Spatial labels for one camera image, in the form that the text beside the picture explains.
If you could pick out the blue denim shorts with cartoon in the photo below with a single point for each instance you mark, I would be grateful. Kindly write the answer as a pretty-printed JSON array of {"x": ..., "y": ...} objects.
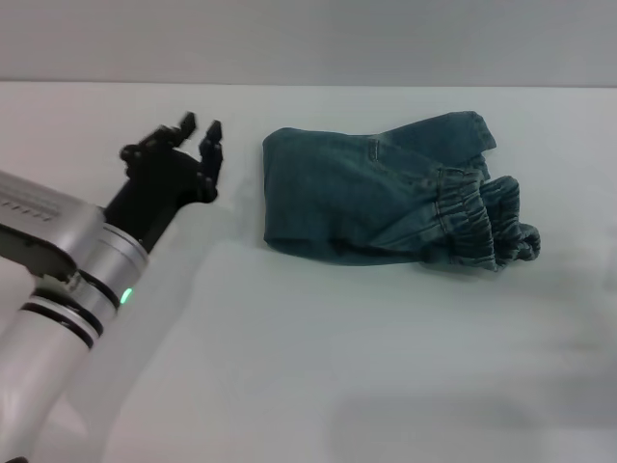
[{"x": 366, "y": 207}]

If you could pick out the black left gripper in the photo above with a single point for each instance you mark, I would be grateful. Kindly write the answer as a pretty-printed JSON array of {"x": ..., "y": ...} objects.
[{"x": 154, "y": 188}]

